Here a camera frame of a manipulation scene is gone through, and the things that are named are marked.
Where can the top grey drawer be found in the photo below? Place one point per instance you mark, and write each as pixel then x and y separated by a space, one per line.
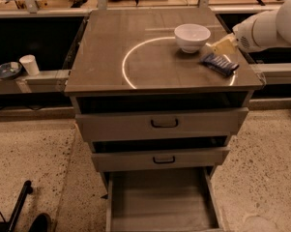
pixel 124 126

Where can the black middle drawer handle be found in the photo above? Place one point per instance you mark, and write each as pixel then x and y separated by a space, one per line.
pixel 164 161

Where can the middle grey drawer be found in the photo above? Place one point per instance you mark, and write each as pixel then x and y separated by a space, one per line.
pixel 143 160

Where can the black drawer handle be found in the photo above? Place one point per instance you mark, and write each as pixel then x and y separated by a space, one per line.
pixel 160 124
pixel 164 161

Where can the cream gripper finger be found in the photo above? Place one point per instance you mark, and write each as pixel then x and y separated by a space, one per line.
pixel 226 45

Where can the black stand leg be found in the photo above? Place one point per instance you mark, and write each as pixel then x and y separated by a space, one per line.
pixel 26 189

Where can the dark round plate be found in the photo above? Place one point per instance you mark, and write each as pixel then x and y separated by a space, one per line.
pixel 10 70

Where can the black round base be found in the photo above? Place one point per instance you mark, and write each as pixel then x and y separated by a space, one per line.
pixel 42 223

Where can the white ceramic bowl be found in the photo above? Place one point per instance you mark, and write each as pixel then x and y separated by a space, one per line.
pixel 191 37

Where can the dark rxbar blueberry bar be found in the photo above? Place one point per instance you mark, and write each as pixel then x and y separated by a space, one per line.
pixel 219 64

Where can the white paper cup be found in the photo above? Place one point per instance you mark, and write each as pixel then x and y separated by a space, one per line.
pixel 30 64

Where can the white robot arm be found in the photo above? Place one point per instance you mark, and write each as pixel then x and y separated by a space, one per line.
pixel 259 32

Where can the grey drawer cabinet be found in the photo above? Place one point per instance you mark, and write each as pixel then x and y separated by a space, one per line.
pixel 128 61

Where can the bottom grey drawer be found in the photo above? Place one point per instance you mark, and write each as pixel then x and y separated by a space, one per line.
pixel 164 200

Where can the black top drawer handle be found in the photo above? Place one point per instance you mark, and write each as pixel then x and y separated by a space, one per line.
pixel 160 124

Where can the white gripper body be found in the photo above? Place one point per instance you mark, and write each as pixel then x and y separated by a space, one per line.
pixel 243 38

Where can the grey drawer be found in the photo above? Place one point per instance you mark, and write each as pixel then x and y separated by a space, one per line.
pixel 164 200
pixel 143 160
pixel 124 126

